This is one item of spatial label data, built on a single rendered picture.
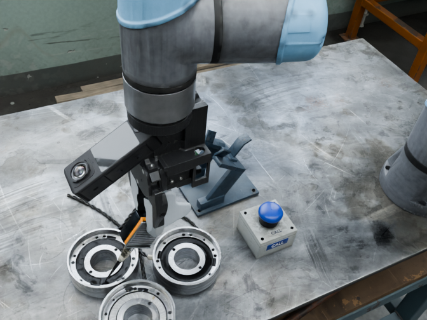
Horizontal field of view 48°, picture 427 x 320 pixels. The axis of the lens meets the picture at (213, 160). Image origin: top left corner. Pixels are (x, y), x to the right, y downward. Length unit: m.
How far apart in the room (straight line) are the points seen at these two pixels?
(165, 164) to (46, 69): 1.89
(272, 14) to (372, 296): 0.79
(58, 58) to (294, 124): 1.55
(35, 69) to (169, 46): 1.97
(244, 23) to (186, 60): 0.06
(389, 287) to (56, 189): 0.74
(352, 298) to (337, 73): 0.53
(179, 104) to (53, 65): 1.94
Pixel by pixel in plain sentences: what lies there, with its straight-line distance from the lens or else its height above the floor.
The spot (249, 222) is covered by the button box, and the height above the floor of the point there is 0.84.
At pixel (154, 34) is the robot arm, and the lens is 0.43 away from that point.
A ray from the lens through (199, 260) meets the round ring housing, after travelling 0.75.
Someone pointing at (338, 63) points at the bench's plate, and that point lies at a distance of 1.27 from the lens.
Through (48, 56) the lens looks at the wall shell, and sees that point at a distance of 2.37.
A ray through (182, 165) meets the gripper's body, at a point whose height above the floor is 1.06.
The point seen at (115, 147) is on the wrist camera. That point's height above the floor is 1.08.
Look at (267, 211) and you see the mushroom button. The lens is 0.76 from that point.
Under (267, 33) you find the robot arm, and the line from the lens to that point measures 0.45.
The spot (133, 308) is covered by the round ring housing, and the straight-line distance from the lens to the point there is 0.72.
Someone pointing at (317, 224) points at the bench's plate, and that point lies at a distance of 0.86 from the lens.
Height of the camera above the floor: 1.46
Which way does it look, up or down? 45 degrees down
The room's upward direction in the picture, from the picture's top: 7 degrees clockwise
